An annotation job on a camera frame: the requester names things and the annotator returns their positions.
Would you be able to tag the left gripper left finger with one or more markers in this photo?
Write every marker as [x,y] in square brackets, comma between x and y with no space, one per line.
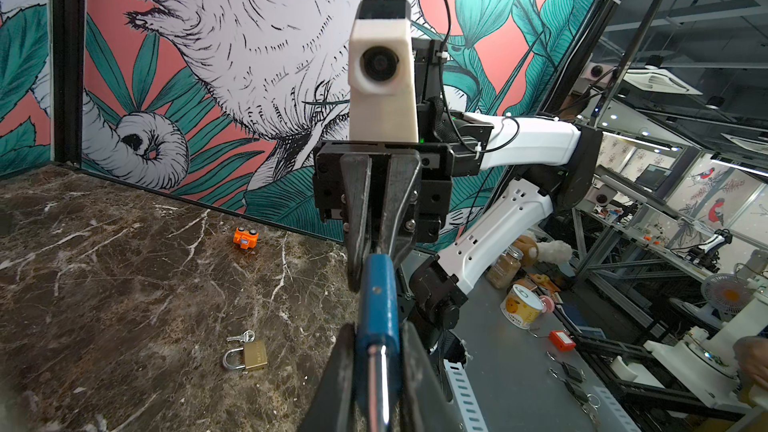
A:
[332,407]

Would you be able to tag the small desk fan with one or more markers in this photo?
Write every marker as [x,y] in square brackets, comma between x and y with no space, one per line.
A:
[727,293]

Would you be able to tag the white slotted cable duct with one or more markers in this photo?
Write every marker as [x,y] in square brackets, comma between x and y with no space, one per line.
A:
[464,397]

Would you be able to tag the yellow tape roll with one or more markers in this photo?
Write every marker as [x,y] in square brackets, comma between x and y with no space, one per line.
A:
[522,306]

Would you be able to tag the brass padlock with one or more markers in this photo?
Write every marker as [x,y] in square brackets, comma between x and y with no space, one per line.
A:
[248,354]

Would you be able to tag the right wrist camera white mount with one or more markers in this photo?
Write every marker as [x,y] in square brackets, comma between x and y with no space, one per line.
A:
[381,74]

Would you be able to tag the blue padlock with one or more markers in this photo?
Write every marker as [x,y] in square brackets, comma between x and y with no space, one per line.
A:
[377,344]

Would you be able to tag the red small box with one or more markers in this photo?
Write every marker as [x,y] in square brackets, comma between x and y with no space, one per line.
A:
[562,340]

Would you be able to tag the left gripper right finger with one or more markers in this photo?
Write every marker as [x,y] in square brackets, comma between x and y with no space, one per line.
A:
[423,406]

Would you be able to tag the glass jar brown contents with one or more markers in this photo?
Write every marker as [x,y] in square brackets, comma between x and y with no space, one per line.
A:
[502,273]

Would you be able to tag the orange toy car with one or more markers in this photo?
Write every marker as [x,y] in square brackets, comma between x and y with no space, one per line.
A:
[245,238]

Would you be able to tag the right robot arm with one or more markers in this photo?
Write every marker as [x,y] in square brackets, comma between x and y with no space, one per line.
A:
[550,162]

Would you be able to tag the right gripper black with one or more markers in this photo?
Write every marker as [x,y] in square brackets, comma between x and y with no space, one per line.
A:
[339,176]

